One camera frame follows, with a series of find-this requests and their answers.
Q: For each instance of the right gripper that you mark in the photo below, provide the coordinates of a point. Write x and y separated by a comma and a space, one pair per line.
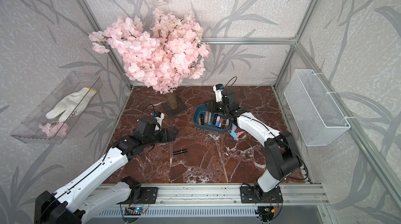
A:
212, 103

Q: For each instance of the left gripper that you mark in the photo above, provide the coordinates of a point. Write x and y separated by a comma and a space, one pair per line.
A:
172, 137

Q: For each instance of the pink blue gradient lipstick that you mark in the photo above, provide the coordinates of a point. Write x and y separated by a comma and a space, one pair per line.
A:
217, 124

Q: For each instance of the short gold lipstick tube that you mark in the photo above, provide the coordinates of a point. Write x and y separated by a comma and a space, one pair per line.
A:
206, 117

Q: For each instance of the teal plastic storage box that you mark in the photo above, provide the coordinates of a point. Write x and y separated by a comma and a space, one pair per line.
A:
210, 127

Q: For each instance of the black silver mascara tube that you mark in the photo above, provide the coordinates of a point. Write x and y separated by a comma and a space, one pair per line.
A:
180, 152

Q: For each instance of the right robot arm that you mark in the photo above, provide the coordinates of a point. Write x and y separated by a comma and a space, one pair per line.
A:
281, 153

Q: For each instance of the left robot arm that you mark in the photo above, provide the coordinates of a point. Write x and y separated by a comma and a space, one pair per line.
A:
75, 202

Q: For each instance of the pink cherry blossom tree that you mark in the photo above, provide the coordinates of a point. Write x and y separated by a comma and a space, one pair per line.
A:
160, 58

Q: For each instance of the white work glove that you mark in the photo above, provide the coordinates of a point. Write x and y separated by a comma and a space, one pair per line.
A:
72, 104

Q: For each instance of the left circuit board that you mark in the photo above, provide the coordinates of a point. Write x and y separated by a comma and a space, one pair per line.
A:
135, 211

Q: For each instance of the circuit board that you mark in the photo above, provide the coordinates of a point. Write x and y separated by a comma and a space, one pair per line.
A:
265, 210
135, 211

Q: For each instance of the pink flower sprig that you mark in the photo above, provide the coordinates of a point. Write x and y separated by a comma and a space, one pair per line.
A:
54, 129

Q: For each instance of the right circuit board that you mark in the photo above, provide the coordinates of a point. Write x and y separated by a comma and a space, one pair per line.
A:
265, 210

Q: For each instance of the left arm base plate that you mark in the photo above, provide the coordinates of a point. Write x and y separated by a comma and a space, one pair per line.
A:
139, 194

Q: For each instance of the aluminium front rail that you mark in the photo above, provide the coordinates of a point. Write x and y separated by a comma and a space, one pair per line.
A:
296, 194

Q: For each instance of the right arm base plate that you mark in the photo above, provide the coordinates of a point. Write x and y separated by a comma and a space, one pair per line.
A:
254, 194

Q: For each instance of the white wire mesh basket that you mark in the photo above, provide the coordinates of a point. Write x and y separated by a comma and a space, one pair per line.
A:
318, 117

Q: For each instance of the clear acrylic wall tray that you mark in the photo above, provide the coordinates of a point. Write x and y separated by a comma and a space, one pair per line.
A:
28, 131

